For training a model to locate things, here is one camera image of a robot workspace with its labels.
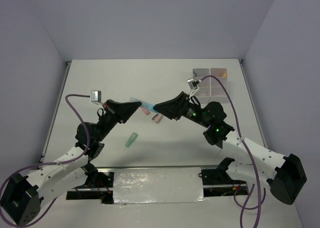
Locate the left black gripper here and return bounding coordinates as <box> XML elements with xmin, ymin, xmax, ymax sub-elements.
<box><xmin>96</xmin><ymin>99</ymin><xmax>142</xmax><ymax>142</ymax></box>

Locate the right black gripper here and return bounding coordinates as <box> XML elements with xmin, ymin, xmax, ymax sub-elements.
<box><xmin>153</xmin><ymin>91</ymin><xmax>211</xmax><ymax>128</ymax></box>

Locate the blue highlighter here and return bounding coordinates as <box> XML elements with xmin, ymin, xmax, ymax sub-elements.
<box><xmin>129</xmin><ymin>97</ymin><xmax>158</xmax><ymax>113</ymax></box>

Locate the pink correction tape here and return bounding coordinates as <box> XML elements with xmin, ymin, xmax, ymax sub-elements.
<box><xmin>141</xmin><ymin>107</ymin><xmax>151</xmax><ymax>115</ymax></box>

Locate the clear tape roll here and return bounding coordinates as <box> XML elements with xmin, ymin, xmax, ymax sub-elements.
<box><xmin>198</xmin><ymin>92</ymin><xmax>209</xmax><ymax>97</ymax></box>

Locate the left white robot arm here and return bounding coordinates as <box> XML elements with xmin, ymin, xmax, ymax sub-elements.
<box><xmin>0</xmin><ymin>99</ymin><xmax>141</xmax><ymax>228</ymax></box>

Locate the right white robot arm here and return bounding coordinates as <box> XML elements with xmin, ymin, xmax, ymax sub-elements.
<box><xmin>153</xmin><ymin>92</ymin><xmax>307</xmax><ymax>205</ymax></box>

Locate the pink stapler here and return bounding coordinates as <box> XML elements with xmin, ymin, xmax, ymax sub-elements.
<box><xmin>152</xmin><ymin>113</ymin><xmax>163</xmax><ymax>124</ymax></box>

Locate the green correction tape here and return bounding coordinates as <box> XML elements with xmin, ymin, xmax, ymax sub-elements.
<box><xmin>125</xmin><ymin>132</ymin><xmax>138</xmax><ymax>148</ymax></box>

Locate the left white organizer box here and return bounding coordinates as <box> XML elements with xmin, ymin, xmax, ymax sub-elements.
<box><xmin>192</xmin><ymin>68</ymin><xmax>211</xmax><ymax>104</ymax></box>

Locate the white organizer box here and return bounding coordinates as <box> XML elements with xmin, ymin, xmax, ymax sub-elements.
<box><xmin>209</xmin><ymin>68</ymin><xmax>229</xmax><ymax>104</ymax></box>
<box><xmin>192</xmin><ymin>68</ymin><xmax>211</xmax><ymax>104</ymax></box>

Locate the right white organizer box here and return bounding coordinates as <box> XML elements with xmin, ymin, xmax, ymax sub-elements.
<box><xmin>209</xmin><ymin>68</ymin><xmax>229</xmax><ymax>104</ymax></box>

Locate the silver foil cover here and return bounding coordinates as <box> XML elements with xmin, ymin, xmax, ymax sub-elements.
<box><xmin>113</xmin><ymin>167</ymin><xmax>205</xmax><ymax>204</ymax></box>

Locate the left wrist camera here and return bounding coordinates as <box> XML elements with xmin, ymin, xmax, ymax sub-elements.
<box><xmin>90</xmin><ymin>90</ymin><xmax>102</xmax><ymax>104</ymax></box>

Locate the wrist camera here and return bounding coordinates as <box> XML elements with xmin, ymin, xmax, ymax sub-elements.
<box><xmin>90</xmin><ymin>90</ymin><xmax>102</xmax><ymax>104</ymax></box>
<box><xmin>187</xmin><ymin>78</ymin><xmax>202</xmax><ymax>97</ymax></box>

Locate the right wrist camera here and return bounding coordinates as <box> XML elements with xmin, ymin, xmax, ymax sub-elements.
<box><xmin>187</xmin><ymin>78</ymin><xmax>202</xmax><ymax>97</ymax></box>

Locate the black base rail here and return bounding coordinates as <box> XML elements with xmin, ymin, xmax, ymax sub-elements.
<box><xmin>66</xmin><ymin>167</ymin><xmax>248</xmax><ymax>205</ymax></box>

